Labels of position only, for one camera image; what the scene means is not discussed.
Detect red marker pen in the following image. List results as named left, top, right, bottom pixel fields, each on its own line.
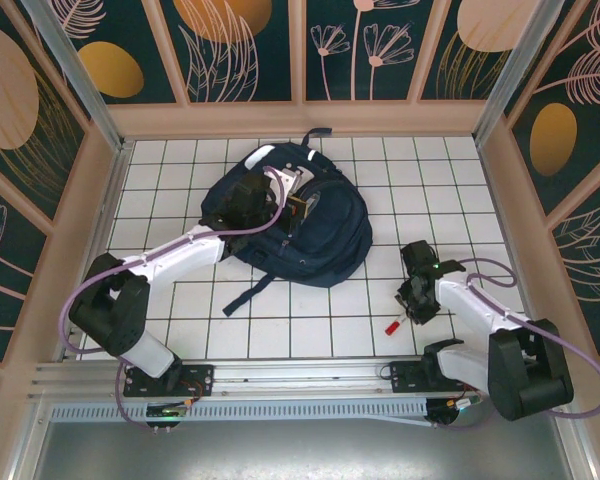
left=384, top=310, right=407, bottom=338

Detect navy blue backpack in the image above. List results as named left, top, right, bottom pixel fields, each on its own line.
left=199, top=127, right=374, bottom=319

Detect grey metal sheet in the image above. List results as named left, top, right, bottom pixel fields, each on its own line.
left=32, top=394, right=596, bottom=480

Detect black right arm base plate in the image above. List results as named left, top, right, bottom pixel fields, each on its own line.
left=388, top=360, right=481, bottom=395

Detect aluminium mounting rail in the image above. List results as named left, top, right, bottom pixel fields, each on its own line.
left=27, top=354, right=576, bottom=401

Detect aluminium side rail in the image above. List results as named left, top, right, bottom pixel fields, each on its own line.
left=472, top=134, right=549, bottom=354
left=54, top=139, right=136, bottom=362

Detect grey slotted cable duct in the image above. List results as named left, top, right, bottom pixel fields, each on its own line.
left=49, top=397, right=431, bottom=429

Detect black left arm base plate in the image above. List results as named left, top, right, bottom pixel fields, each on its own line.
left=123, top=363, right=216, bottom=399

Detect aluminium frame post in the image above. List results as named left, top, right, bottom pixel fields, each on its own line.
left=22, top=0, right=131, bottom=151
left=472, top=0, right=564, bottom=146

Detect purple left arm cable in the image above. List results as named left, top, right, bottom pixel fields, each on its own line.
left=59, top=167, right=286, bottom=434

